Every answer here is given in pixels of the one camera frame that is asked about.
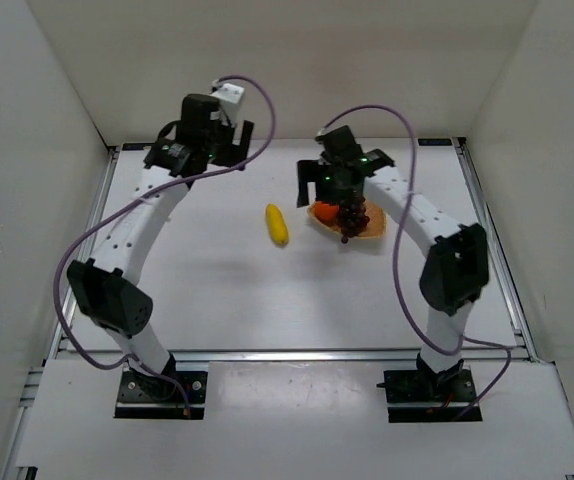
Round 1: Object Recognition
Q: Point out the orange fake fruit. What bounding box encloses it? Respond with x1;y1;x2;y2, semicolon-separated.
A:
313;202;340;224

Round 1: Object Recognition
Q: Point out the purple fake grape bunch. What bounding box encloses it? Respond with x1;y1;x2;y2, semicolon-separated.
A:
336;196;370;244

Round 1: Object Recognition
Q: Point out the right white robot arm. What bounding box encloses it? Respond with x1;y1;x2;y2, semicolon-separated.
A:
297;126;489;394

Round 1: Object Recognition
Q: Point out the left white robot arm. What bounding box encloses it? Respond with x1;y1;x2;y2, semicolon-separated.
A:
66;83;253;401

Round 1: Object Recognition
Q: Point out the yellow fake banana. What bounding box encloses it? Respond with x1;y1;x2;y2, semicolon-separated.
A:
265;204;289;247

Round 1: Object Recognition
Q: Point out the woven triangular fruit basket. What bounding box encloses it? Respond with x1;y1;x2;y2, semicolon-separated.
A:
307;201;387;239

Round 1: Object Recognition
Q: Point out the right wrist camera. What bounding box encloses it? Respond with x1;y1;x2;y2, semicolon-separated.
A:
315;126;363;165

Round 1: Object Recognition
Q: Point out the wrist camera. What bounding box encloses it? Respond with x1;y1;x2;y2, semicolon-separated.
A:
211;81;245;127
315;126;363;165

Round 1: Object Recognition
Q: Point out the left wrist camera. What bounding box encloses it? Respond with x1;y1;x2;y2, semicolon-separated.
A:
211;81;245;127

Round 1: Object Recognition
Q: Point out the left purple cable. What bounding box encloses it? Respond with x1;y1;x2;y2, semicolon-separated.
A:
53;74;277;416

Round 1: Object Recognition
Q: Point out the purple cable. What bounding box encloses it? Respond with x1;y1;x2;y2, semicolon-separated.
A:
316;104;512;424
53;74;277;416

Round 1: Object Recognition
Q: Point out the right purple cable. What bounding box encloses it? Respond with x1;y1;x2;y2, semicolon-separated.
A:
316;104;512;424

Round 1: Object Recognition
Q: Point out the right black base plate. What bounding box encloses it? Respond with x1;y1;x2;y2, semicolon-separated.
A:
376;369;483;424

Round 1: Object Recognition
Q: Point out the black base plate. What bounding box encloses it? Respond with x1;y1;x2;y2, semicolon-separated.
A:
114;368;208;420
376;369;483;424

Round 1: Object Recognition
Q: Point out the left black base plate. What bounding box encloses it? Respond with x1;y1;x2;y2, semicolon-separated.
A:
114;368;208;420

